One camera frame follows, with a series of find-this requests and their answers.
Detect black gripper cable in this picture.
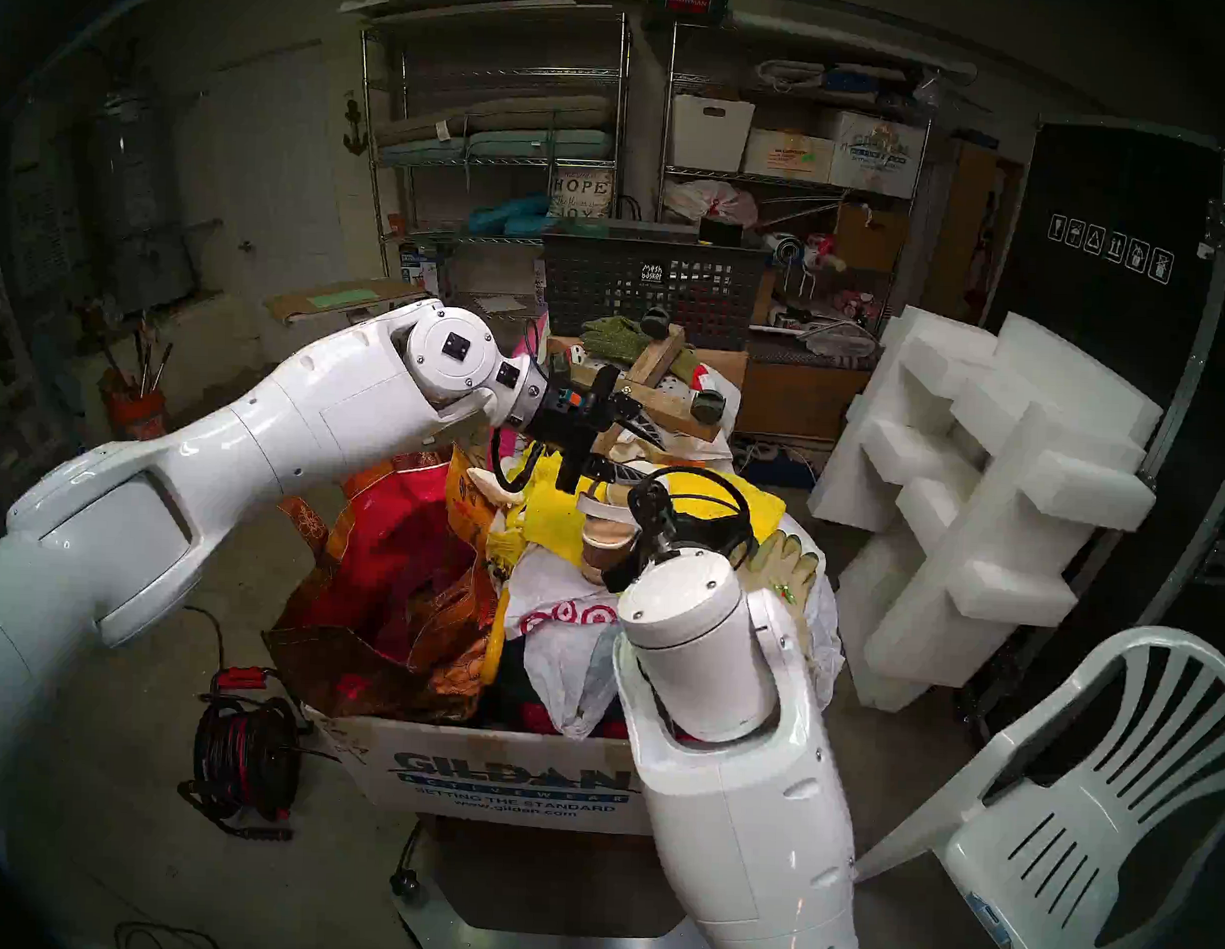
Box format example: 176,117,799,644
487,429,550,497
640,465,764,562

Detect large Gildan cardboard box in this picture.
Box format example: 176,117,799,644
305,708,655,836

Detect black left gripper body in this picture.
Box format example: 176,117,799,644
522,360,642,495

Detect blue white product box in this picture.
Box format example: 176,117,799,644
396,241,459,304

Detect large brown box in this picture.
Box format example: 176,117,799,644
739,348,878,444

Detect teal seat cushion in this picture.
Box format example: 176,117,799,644
378,122,615,165

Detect yellow curved handle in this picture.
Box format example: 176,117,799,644
480,586,511,688

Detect red fabric item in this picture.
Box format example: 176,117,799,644
518,700,630,742

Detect red orange patterned bag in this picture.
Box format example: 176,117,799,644
261,452,504,726

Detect white red-print plastic bag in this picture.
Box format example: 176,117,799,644
503,545,631,742

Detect white foam packing block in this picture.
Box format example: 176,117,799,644
799,302,1167,720

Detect white storage bin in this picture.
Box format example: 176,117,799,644
670,93,755,174

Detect white plastic chair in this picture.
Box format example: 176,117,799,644
851,615,1225,949

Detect black floor cable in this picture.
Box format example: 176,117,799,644
116,922,217,949

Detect small Gildan cardboard box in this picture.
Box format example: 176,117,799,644
827,110,928,200

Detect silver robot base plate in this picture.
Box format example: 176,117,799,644
388,871,719,949

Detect crumpled clear plastic bag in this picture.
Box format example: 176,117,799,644
797,318,884,364

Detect white plastic sheet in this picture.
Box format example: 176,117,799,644
785,520,852,708

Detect beige seat cushion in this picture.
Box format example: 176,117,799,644
464,91,615,137
374,107,473,152

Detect grey water heater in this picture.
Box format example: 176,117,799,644
83,85,202,315

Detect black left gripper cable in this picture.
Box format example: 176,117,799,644
487,429,550,497

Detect red black cable reel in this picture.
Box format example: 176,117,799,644
177,664,317,844

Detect small labelled cardboard box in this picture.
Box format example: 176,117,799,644
743,129,836,183

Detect white strap wedge sandal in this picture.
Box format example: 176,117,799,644
574,477,645,586

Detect orange bucket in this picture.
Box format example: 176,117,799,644
110,386,176,459

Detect pink white plastic bag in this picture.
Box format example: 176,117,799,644
666,178,759,229

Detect beige green work glove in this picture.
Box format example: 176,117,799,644
743,531,822,612

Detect tan wooden board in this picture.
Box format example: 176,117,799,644
923,139,1000,318

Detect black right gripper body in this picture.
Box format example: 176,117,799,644
600,478,679,594

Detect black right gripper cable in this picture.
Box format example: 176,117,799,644
640,465,764,562

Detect brown cardboard box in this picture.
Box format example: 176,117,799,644
832,204,911,275

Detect wooden cross caster dolly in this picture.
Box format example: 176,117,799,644
545,321,731,458

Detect white stand cardboard-top table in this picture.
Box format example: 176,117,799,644
263,272,430,331

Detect green knit gloves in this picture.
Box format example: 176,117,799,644
578,314,699,382

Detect turquoise folded cushion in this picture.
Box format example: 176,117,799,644
468,191,553,239

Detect chrome wire shelf with cushions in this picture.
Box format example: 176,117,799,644
347,4,635,395

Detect HOPE text pillow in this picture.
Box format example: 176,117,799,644
548,166,616,221

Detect black plastic mesh basket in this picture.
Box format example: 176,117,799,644
539,218,772,353

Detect black flight case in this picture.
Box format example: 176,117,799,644
965,113,1225,701

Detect chrome wire shelf with boxes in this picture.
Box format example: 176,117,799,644
653,20,939,320

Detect white door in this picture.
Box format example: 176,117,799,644
204,39,363,365

